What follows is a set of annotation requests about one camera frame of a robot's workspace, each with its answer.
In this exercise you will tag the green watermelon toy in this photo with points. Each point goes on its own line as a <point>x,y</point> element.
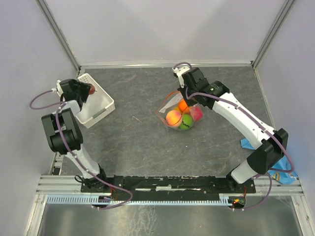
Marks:
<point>187,122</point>

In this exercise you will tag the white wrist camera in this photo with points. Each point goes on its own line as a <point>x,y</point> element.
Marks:
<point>58,90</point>
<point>179,71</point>

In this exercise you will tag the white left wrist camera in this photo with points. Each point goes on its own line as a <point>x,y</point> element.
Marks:
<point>58,90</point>

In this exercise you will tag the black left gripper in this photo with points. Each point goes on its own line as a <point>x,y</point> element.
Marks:
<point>84,87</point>

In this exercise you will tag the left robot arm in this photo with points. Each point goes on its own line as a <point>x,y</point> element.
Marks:
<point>65,137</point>

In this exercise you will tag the blue patterned cloth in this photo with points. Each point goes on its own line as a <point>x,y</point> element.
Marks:
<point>282,177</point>

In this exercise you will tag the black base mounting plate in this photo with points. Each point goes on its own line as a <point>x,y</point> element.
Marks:
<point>181,188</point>

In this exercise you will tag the clear zip top bag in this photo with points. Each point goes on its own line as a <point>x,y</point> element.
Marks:
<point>170,102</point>

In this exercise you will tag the aluminium frame rail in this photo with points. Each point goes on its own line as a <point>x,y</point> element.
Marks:
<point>66,185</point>

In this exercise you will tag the brown toy fruit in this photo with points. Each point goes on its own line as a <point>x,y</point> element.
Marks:
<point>92,90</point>

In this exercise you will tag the orange toy fruit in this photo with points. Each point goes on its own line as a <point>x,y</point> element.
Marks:
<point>183,107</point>

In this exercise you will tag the red apple toy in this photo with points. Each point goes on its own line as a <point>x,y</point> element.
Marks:
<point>196,113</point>

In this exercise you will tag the light blue cable duct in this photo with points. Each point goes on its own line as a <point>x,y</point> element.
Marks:
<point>96,200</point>

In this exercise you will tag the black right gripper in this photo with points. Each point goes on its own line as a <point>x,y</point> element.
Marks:
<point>185,87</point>

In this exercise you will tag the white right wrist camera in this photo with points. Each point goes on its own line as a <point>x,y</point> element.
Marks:
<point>179,71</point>

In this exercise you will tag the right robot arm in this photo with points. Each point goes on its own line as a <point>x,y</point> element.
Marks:
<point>269,144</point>

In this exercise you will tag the yellow lemon toy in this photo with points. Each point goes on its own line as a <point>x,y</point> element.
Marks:
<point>177,109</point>

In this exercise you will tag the peach toy fruit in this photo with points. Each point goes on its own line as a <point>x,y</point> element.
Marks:
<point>174,118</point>

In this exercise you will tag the white plastic basket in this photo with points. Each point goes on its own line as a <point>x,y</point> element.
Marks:
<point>98,105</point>

